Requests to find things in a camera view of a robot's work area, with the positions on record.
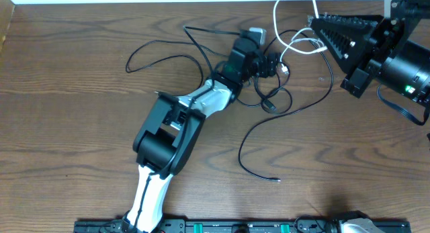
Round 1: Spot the white cable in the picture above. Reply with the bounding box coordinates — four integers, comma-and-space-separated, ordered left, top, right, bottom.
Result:
272, 0, 329, 75

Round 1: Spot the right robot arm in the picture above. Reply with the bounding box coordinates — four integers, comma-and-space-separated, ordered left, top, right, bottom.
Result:
310, 0, 429, 126

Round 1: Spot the left camera cable black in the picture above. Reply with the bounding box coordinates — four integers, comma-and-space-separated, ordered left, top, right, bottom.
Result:
134, 26, 251, 233

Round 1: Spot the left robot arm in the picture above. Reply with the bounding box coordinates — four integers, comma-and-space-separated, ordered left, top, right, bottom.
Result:
122, 38, 281, 232

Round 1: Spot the black thick cable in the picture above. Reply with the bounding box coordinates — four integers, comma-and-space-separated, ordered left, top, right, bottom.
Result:
236, 28, 335, 183

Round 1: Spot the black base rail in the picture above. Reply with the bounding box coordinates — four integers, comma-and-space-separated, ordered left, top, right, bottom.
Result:
73, 211, 412, 233

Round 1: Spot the black thin cable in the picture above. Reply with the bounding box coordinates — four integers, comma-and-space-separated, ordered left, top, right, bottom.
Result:
125, 40, 293, 115

